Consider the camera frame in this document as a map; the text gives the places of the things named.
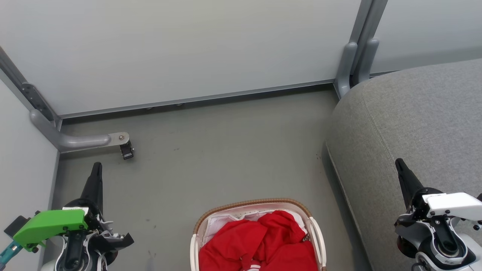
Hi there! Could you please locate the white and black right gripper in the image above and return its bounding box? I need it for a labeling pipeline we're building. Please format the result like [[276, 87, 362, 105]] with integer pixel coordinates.
[[395, 158, 482, 223]]

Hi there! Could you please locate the white laundry basket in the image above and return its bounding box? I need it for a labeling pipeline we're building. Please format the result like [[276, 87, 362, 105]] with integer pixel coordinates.
[[189, 198, 327, 271]]

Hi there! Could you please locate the grey fabric sofa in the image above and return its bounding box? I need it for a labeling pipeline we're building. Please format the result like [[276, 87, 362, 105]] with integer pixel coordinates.
[[326, 58, 482, 271]]

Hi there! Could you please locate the grey partition bottom rail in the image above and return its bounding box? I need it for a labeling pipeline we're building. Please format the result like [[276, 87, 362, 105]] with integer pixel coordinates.
[[59, 78, 336, 120]]

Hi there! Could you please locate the white basket liner cloth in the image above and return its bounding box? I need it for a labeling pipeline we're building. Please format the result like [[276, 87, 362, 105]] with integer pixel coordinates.
[[201, 211, 306, 245]]

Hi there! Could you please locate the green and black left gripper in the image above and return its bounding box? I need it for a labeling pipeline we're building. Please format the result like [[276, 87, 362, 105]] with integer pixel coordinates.
[[12, 162, 104, 253]]

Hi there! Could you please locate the black caster wheel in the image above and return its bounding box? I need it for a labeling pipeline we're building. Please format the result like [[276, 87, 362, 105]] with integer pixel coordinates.
[[120, 141, 135, 160]]

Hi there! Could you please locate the red garment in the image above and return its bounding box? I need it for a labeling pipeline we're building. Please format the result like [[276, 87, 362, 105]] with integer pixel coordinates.
[[198, 210, 319, 271]]

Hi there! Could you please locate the teal cable connector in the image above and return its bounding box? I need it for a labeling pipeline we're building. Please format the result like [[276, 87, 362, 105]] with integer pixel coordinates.
[[0, 241, 18, 267]]

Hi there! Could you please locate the grey partition foot bar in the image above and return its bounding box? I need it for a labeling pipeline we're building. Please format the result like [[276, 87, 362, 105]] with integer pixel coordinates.
[[29, 109, 130, 153]]

